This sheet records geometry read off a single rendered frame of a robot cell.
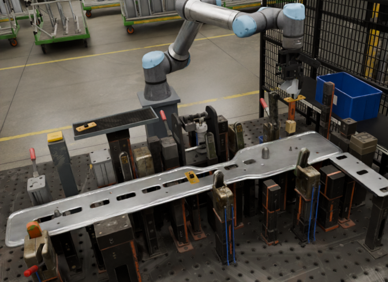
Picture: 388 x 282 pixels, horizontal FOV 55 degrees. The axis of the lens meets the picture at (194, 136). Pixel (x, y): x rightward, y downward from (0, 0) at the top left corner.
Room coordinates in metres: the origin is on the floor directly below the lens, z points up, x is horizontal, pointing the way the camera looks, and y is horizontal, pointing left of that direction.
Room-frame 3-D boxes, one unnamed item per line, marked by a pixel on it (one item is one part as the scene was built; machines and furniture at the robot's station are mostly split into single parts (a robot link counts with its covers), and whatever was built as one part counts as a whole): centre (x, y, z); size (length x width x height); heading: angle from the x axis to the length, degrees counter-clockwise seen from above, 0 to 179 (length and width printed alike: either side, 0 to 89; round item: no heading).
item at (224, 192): (1.08, -0.09, 0.87); 0.12 x 0.09 x 0.35; 18
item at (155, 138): (1.40, 0.18, 0.90); 0.05 x 0.05 x 0.40; 18
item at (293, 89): (1.34, -0.40, 1.30); 0.06 x 0.03 x 0.09; 107
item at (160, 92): (1.88, 0.18, 1.15); 0.15 x 0.15 x 0.10
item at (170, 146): (1.41, 0.11, 0.89); 0.13 x 0.11 x 0.38; 18
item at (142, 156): (1.33, 0.22, 0.89); 0.13 x 0.11 x 0.38; 18
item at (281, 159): (1.21, 0.04, 1.00); 1.38 x 0.22 x 0.02; 108
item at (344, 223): (1.23, -0.63, 0.84); 0.11 x 0.06 x 0.29; 18
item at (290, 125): (1.51, -0.46, 0.88); 0.04 x 0.04 x 0.36; 18
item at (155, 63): (1.88, 0.17, 1.27); 0.13 x 0.12 x 0.14; 128
